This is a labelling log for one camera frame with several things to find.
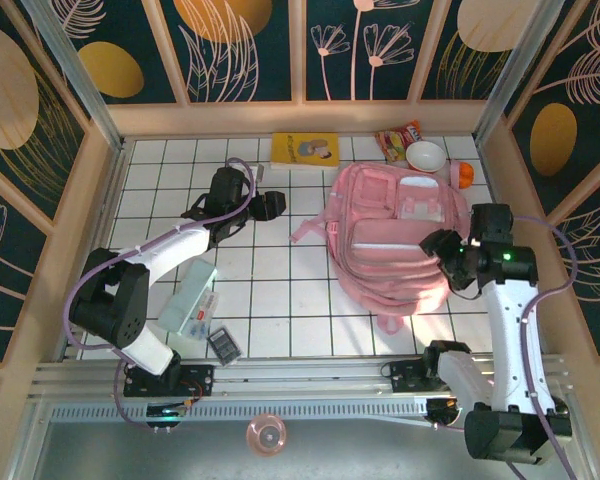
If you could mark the aluminium mounting rail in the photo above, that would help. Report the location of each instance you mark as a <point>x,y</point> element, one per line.
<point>300,380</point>

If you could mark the stationery card pack red label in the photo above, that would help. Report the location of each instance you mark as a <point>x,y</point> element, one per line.
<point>207,305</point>

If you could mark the yellow book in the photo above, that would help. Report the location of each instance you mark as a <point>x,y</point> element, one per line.
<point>305,150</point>

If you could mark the panel with thin yellow lines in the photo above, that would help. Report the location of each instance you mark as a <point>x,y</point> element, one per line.
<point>10,100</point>

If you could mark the small orange round toy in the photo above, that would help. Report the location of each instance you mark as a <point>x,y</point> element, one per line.
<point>466,175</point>

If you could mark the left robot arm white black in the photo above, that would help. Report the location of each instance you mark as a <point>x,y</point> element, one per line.
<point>175,250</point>

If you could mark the white and orange bowl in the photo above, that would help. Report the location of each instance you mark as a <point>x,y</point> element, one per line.
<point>424,156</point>

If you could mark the colourful snack packet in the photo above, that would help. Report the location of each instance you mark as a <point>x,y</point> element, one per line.
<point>397,140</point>

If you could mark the panel with feather leaf outlines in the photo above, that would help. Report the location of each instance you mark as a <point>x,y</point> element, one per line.
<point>595,260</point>

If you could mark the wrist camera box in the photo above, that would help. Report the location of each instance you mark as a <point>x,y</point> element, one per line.
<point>258,173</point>
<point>475,242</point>

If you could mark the grey metal sheet panel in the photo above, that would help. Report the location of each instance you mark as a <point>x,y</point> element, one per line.
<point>380,455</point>

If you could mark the translucent pale green pencil box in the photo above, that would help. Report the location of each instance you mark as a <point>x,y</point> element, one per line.
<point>187,295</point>

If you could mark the aluminium corner post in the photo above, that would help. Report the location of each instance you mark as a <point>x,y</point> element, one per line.
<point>510,75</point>
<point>80,85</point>

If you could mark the pink transparent round spool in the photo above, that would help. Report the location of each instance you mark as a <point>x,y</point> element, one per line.
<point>266,435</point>

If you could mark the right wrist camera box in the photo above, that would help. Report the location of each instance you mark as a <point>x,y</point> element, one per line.
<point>475,242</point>

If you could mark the aluminium side rail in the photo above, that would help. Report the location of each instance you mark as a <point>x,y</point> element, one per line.
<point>111,200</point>

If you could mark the pink school backpack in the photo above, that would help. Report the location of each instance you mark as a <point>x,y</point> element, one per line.
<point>380,250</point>

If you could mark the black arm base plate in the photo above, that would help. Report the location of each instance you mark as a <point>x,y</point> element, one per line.
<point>200,380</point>
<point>405,377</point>

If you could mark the panel with yellow oval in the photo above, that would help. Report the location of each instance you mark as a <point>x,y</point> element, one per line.
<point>145,60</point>

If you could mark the panel with single pale flower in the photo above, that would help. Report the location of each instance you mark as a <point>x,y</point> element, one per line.
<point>0,280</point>

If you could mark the panel with pale flower outlines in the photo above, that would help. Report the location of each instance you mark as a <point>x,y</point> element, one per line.
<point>340,80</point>

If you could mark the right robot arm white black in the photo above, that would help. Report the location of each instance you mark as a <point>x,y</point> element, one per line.
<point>505,325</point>

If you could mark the small circuit board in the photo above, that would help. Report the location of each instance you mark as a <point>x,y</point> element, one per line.
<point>440,410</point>
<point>167,413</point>

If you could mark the black calculator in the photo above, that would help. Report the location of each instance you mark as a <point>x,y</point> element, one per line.
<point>224,345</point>

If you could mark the panel with oval and feathers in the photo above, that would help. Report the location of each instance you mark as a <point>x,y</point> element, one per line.
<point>590,150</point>

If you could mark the panel with large pale disc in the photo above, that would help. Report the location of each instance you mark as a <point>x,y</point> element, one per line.
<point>450,30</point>

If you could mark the panel with pale leaf outlines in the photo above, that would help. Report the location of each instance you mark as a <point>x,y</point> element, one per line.
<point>275,60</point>

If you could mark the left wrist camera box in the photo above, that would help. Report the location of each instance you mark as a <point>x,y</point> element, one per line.
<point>258,173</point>

